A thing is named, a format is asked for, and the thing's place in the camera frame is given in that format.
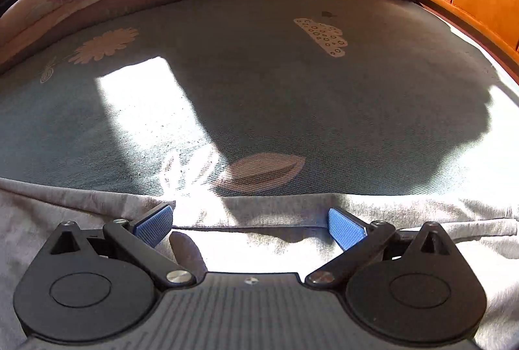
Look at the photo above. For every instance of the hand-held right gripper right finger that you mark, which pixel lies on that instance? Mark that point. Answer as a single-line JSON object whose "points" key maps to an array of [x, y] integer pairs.
{"points": [[344, 227]]}

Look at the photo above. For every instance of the bed with blue-grey floral sheet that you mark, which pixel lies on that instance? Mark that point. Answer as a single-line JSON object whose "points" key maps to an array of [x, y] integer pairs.
{"points": [[284, 90]]}

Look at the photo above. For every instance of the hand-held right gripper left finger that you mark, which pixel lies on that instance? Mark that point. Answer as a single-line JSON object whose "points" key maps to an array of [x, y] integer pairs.
{"points": [[156, 224]]}

